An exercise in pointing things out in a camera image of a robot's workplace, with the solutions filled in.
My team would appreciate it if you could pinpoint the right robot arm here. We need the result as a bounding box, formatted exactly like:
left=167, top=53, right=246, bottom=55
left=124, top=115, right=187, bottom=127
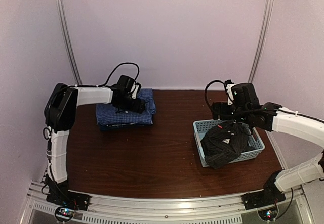
left=207, top=80, right=323, bottom=209

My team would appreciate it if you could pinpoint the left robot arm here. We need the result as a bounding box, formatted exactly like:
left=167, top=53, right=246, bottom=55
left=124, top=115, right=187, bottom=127
left=43, top=75, right=156, bottom=206

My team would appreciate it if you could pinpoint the left aluminium corner post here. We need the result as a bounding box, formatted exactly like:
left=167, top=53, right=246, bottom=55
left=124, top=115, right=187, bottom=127
left=56, top=0, right=82, bottom=85

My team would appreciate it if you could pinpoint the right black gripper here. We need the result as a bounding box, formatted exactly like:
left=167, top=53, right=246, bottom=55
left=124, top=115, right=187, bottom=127
left=211, top=101, right=250, bottom=125

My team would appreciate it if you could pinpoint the aluminium corner post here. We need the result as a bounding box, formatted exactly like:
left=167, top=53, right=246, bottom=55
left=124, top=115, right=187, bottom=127
left=56, top=0, right=82, bottom=85
left=248, top=0, right=274, bottom=83

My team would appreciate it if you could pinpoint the aluminium front rail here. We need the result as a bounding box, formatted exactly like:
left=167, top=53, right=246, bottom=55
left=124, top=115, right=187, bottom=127
left=18, top=182, right=315, bottom=223

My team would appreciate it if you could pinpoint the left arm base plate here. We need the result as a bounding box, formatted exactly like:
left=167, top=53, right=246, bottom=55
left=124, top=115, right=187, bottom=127
left=46, top=191, right=90, bottom=222

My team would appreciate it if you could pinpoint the blue checked shirt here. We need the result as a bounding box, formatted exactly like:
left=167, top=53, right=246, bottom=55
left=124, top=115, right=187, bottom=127
left=96, top=88, right=156, bottom=126

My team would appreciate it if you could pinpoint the black pinstriped long sleeve shirt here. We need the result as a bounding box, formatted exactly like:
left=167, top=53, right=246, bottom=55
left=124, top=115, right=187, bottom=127
left=201, top=121, right=258, bottom=169

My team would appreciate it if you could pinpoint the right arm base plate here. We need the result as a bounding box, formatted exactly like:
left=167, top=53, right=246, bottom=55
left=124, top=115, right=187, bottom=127
left=241, top=190, right=286, bottom=222

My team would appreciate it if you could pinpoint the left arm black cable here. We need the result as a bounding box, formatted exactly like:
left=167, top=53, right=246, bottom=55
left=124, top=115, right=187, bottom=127
left=97, top=62, right=141, bottom=88

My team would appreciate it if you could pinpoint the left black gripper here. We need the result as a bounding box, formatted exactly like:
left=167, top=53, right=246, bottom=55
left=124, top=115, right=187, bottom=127
left=117, top=95, right=145, bottom=113

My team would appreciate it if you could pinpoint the right aluminium corner post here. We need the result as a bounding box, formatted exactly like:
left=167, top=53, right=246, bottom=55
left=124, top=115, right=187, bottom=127
left=248, top=0, right=274, bottom=83

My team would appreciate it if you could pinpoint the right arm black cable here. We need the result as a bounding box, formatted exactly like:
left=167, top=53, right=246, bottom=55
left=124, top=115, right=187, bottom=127
left=204, top=79, right=232, bottom=116

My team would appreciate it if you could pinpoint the light blue perforated plastic basket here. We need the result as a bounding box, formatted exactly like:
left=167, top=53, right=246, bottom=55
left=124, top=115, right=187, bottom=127
left=193, top=119, right=266, bottom=168

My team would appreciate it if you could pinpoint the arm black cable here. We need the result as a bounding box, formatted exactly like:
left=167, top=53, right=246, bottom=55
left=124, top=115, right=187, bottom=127
left=97, top=62, right=141, bottom=88
left=204, top=79, right=232, bottom=116

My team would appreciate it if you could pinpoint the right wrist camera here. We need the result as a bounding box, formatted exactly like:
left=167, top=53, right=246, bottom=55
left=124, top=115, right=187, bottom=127
left=224, top=80, right=235, bottom=105

